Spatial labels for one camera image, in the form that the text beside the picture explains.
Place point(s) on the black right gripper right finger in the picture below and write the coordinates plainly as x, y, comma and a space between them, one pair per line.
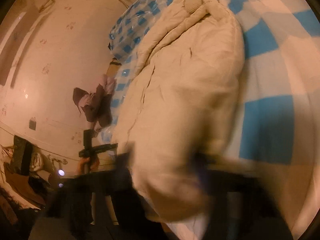
241, 208

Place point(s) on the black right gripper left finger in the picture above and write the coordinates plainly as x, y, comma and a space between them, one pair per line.
119, 212

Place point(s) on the cream quilted down jacket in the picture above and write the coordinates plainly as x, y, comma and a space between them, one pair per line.
181, 100

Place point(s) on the person's left hand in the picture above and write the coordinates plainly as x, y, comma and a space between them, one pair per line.
87, 164

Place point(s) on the pink brown garment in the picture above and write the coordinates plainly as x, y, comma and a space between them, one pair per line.
95, 105

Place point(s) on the blue white checkered bed sheet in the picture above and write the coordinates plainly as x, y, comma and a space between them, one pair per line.
275, 131

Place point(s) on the clear checkered storage bag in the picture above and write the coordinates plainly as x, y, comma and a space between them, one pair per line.
132, 26

